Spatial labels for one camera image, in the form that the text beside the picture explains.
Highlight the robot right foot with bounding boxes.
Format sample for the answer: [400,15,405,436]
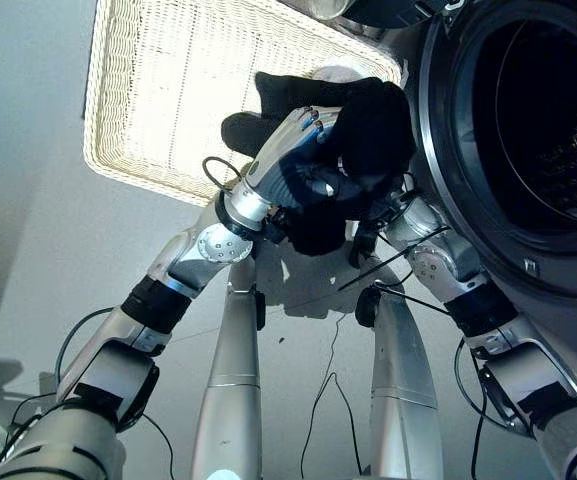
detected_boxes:
[355,287,382,329]

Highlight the black cable tie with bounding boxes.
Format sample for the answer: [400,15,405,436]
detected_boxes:
[337,226,452,292]
[373,281,452,317]

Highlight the white garment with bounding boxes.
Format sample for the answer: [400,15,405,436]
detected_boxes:
[311,64,370,84]

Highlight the washing machine door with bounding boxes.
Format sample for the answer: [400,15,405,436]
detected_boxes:
[278,0,469,32]

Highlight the robot right leg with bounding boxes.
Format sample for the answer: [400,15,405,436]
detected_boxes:
[367,287,444,480]

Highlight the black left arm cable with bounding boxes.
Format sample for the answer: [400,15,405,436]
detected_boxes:
[53,306,119,392]

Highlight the black garment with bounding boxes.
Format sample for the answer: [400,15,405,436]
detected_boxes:
[220,71,419,257]

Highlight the silver front-load washing machine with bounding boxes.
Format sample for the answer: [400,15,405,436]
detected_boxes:
[378,0,577,401]

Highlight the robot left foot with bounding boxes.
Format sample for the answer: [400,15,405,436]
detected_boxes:
[253,289,268,332]

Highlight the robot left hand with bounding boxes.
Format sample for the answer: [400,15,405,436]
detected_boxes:
[223,105,350,232]

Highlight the thin black floor cable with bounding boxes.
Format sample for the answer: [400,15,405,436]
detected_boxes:
[300,313,365,476]

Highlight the white wicker laundry basket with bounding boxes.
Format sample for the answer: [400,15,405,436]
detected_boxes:
[82,0,403,209]

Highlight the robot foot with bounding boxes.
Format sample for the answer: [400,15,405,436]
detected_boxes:
[253,289,268,332]
[355,287,382,329]

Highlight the robot leg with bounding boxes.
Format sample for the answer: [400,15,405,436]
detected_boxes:
[190,252,264,480]
[367,287,444,480]

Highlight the robot left leg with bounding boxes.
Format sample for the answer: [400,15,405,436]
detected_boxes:
[190,252,264,480]

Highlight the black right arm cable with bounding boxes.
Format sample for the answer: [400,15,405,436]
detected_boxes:
[453,335,490,480]

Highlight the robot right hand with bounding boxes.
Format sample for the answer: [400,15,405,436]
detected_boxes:
[348,188,419,269]

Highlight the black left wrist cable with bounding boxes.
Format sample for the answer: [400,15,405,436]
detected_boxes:
[202,156,245,195]

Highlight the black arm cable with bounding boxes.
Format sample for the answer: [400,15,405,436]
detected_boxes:
[453,335,490,480]
[53,306,119,392]

